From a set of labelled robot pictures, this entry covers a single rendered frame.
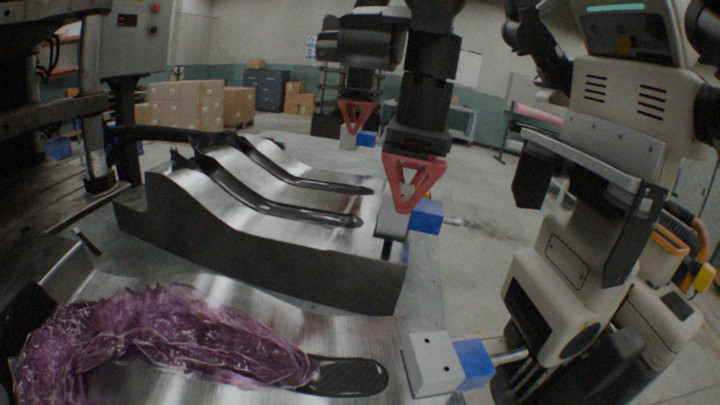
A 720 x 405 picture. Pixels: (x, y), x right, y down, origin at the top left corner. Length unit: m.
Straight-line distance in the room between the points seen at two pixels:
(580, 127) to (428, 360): 0.45
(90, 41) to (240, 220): 0.61
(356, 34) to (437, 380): 0.32
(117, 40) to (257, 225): 0.79
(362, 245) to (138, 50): 0.92
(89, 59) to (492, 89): 6.88
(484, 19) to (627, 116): 6.75
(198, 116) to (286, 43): 4.29
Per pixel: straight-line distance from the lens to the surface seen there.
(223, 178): 0.43
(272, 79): 7.42
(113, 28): 0.98
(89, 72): 0.79
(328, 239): 0.32
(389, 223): 0.33
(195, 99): 4.21
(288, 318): 0.26
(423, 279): 0.44
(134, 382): 0.22
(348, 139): 0.61
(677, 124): 0.48
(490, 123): 7.01
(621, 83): 0.53
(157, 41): 1.08
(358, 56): 0.31
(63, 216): 0.78
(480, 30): 7.10
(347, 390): 0.24
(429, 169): 0.28
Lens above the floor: 1.06
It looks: 25 degrees down
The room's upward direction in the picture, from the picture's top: 8 degrees clockwise
